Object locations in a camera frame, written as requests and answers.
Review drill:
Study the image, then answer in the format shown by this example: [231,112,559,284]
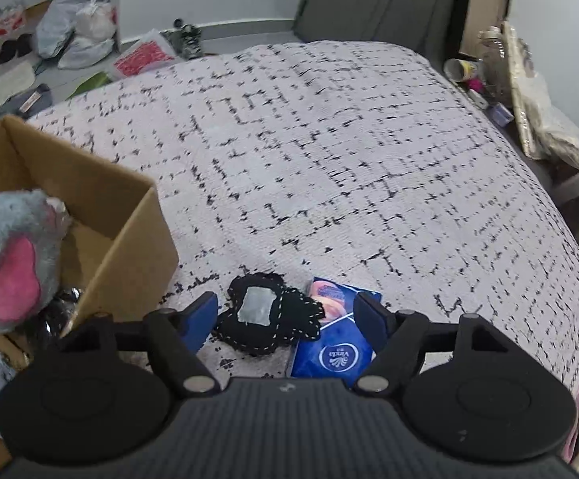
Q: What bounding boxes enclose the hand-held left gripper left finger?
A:
[57,291,223,397]

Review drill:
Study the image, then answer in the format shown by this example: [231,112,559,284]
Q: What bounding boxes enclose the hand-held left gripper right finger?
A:
[352,292,514,394]

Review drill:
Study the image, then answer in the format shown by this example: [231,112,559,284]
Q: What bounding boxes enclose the blue tissue packet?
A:
[289,277,384,387]

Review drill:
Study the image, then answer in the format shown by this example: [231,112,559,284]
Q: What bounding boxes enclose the black stitched plush toy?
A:
[213,272,326,356]

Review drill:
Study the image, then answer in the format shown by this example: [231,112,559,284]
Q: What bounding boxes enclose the brown cardboard box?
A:
[0,115,179,479]

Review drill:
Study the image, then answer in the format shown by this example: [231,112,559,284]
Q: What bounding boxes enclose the grey-blue plush toy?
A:
[0,188,73,334]

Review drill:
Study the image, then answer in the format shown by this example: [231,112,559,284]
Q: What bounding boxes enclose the white black-patterned bed cover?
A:
[25,40,579,385]

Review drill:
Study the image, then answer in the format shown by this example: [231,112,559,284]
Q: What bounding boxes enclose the small purple box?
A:
[488,102,514,128]

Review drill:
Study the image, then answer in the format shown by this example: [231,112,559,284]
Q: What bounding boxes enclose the green cartoon mat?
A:
[67,71,113,101]

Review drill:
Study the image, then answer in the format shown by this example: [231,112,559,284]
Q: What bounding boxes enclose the cream tote bag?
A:
[501,22,579,168]

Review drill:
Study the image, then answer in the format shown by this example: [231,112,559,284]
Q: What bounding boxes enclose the paper cup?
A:
[443,58,480,83]

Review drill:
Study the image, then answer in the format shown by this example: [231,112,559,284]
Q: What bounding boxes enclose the red white plastic bag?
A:
[112,30,180,78]

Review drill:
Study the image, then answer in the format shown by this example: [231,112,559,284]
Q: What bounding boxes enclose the grey tie-dye rug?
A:
[0,84,53,133]

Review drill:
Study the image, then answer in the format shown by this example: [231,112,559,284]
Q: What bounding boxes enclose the black sneakers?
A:
[162,19,204,59]

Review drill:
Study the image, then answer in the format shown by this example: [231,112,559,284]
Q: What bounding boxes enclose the clear plastic bottle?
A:
[479,27,504,68]

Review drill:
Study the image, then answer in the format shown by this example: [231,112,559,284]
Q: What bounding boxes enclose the white tied plastic bag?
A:
[59,0,118,69]

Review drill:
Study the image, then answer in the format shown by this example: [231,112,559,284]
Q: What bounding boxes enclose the white floor mat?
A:
[0,67,37,121]

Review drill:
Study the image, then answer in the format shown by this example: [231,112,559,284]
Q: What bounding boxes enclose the grey wardrobe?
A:
[293,0,462,55]

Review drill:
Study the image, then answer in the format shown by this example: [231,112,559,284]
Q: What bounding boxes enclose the blue-white plastic bag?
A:
[36,0,101,58]

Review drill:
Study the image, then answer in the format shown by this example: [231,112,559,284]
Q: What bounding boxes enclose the black framed board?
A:
[459,0,514,61]

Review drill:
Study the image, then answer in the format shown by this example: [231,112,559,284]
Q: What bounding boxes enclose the red white packet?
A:
[0,2,28,36]

